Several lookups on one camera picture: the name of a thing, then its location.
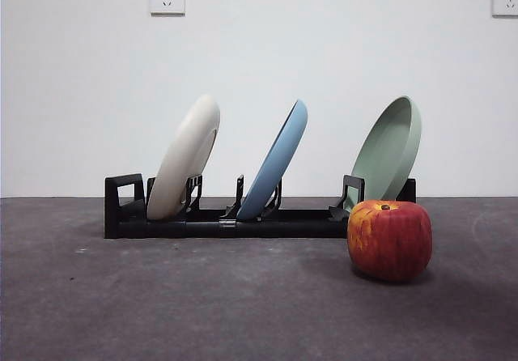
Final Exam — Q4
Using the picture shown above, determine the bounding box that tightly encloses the blue plate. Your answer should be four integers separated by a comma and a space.
236, 99, 308, 221

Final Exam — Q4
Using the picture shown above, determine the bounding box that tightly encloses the pale yellow cream plate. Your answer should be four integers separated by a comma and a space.
146, 94, 222, 220

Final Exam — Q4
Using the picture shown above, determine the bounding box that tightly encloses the black plate rack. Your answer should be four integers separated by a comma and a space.
104, 173, 418, 240

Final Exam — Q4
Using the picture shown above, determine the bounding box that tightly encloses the red yellow apple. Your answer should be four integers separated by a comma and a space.
346, 199, 433, 284

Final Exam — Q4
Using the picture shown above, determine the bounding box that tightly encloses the green plate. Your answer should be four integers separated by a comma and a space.
350, 96, 423, 206

